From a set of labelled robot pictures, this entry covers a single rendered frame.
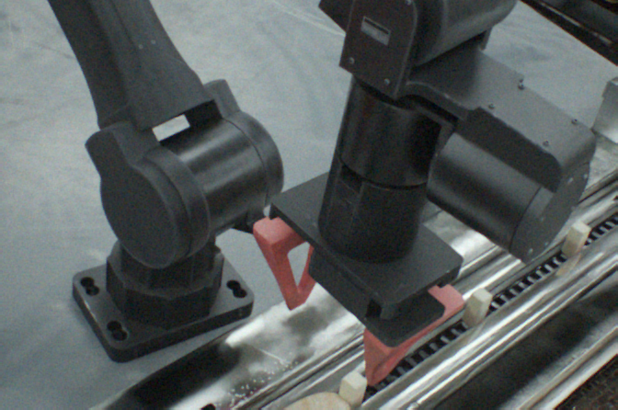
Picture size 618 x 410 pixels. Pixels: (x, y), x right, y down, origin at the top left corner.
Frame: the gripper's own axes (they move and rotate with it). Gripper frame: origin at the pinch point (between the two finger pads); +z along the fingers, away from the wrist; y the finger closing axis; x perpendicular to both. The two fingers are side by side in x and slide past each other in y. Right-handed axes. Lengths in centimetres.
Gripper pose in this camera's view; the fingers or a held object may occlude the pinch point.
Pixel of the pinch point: (337, 333)
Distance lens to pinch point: 59.9
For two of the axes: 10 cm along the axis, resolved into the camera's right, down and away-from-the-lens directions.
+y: -6.7, -5.5, 5.0
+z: -1.7, 7.7, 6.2
